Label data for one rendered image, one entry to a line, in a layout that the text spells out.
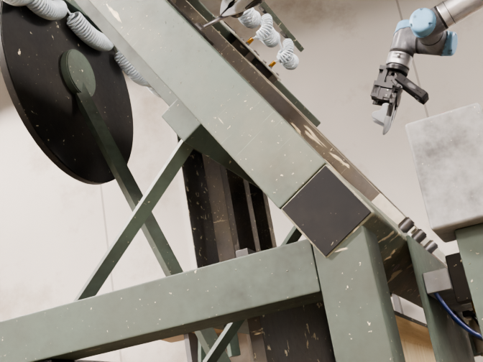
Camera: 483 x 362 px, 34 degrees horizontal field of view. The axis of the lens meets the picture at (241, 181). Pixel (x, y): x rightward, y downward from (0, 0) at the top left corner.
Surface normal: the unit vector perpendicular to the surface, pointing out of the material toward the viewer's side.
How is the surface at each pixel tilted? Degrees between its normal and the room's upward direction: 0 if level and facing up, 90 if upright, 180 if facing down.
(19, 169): 90
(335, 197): 90
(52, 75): 90
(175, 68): 90
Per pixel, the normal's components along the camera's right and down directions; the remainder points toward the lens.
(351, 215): -0.39, -0.24
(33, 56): 0.91, -0.27
